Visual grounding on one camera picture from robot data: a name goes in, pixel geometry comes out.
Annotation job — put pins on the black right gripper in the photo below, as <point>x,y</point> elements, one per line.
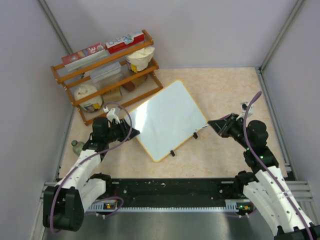
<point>223,126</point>

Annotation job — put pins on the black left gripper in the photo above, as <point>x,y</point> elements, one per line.
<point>124,128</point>

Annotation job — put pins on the yellow framed whiteboard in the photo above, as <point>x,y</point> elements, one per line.
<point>167,120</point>

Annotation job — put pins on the white marker pen magenta cap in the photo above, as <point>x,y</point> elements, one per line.
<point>203,128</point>

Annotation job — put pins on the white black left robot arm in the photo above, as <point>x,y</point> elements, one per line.
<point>65,203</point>

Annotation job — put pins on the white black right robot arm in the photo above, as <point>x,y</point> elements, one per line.
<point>265,185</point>

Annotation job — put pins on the tan sponge stack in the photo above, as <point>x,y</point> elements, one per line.
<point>113,95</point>

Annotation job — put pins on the reddish brown sponge stack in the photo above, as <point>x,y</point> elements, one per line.
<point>135,83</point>

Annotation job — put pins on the small glass bottle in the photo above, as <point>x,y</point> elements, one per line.
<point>77,147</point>

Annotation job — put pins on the orange wooden shelf rack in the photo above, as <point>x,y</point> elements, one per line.
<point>88,87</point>

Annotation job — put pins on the clear plastic box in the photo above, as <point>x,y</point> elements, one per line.
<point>105,72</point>

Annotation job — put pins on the upper white paper-lid jar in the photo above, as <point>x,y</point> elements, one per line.
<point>139,60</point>

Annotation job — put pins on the red foil wrap box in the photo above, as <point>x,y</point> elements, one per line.
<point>83,57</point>

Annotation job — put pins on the red white wrap box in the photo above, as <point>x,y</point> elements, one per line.
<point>124,42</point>

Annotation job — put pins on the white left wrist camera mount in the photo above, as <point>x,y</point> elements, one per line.
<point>112,114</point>

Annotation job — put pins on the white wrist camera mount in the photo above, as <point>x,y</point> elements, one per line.
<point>112,114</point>
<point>244,107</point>

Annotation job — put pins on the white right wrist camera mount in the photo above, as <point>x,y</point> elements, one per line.
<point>244,107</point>

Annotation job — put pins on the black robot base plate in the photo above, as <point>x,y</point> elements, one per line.
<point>172,189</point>

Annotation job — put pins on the grey slotted cable duct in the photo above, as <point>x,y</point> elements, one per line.
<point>241,207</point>

